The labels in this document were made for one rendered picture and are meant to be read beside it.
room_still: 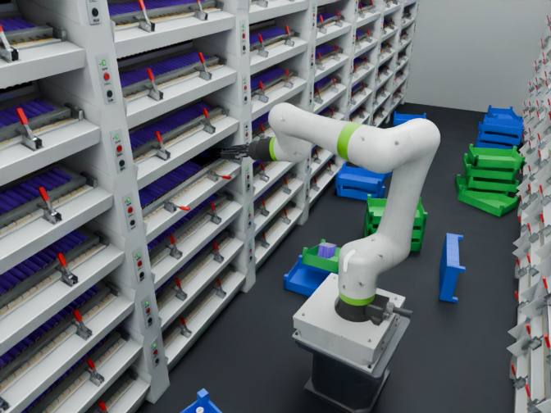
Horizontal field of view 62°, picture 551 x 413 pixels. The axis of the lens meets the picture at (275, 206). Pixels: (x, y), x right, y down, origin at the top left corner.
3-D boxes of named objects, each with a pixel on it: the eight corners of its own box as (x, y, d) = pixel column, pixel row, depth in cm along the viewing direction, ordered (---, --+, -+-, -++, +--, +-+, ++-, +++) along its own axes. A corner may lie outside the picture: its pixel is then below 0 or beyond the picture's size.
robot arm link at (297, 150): (310, 168, 164) (318, 148, 171) (299, 141, 156) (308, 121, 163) (275, 170, 171) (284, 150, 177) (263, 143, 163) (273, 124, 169)
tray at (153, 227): (239, 174, 194) (243, 154, 188) (143, 246, 146) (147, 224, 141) (200, 153, 198) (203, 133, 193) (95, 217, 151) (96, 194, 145)
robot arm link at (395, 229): (413, 263, 163) (455, 123, 133) (383, 281, 154) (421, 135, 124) (385, 244, 171) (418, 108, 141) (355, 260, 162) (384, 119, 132)
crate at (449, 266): (439, 300, 220) (457, 303, 218) (447, 265, 210) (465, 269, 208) (439, 264, 245) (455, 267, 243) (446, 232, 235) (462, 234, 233)
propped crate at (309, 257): (319, 252, 254) (322, 238, 253) (354, 261, 247) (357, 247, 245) (300, 263, 227) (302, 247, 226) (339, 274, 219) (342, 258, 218)
